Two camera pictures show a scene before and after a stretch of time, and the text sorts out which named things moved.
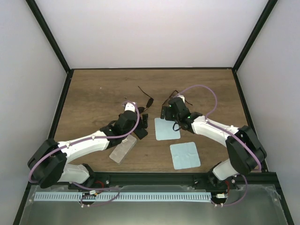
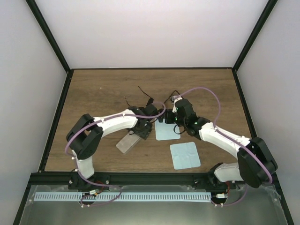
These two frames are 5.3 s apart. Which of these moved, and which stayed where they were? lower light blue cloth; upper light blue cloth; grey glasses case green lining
Moved: grey glasses case green lining
Stayed: upper light blue cloth; lower light blue cloth
